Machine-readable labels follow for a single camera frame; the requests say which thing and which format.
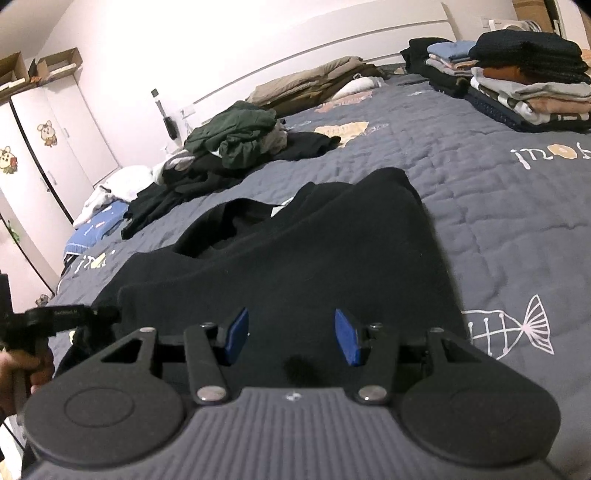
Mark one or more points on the white pillow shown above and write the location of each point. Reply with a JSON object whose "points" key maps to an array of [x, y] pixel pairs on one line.
{"points": [[359, 85]]}

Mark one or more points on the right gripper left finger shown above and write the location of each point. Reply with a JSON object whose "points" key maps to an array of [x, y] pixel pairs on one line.
{"points": [[210, 346]]}

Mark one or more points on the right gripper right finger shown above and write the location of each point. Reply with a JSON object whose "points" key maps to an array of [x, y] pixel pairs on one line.
{"points": [[373, 349]]}

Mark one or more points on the white box fan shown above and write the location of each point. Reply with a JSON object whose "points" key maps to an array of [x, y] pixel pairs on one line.
{"points": [[508, 24]]}

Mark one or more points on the white headboard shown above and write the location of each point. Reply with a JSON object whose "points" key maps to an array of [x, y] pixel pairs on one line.
{"points": [[375, 31]]}

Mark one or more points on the grey quilted bedspread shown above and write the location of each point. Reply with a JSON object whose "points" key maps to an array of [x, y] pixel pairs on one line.
{"points": [[510, 212]]}

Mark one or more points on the white wardrobe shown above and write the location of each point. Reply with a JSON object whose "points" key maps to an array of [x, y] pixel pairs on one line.
{"points": [[53, 155]]}

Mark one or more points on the folded clothes stack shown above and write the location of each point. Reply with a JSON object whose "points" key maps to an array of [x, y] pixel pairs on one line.
{"points": [[530, 81], [446, 64]]}

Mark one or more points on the black hanging device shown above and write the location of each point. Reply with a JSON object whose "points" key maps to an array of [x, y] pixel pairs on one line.
{"points": [[169, 123]]}

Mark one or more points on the far folded clothes stack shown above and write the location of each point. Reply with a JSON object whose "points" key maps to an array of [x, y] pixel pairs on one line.
{"points": [[446, 64]]}

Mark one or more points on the black clothes pile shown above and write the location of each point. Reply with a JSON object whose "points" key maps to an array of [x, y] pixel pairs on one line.
{"points": [[205, 175]]}

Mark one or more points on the dark green garment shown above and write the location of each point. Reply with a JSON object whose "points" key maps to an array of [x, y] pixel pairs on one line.
{"points": [[239, 135]]}

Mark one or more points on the blue pillow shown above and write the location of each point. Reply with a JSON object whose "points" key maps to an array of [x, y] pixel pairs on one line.
{"points": [[96, 228]]}

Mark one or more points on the large cardboard box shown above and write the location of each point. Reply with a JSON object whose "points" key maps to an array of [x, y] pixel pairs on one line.
{"points": [[13, 73]]}

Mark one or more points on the near folded clothes stack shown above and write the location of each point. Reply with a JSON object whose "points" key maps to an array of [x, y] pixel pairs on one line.
{"points": [[530, 81]]}

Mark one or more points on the person's left hand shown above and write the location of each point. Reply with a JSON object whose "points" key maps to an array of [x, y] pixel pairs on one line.
{"points": [[20, 369]]}

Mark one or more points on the black sweatshirt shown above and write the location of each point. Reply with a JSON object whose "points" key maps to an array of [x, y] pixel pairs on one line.
{"points": [[367, 248]]}

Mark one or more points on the white garment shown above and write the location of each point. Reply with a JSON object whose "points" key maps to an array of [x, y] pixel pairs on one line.
{"points": [[122, 185]]}

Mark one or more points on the folded brown blanket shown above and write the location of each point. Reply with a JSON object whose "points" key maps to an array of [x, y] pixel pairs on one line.
{"points": [[300, 91]]}

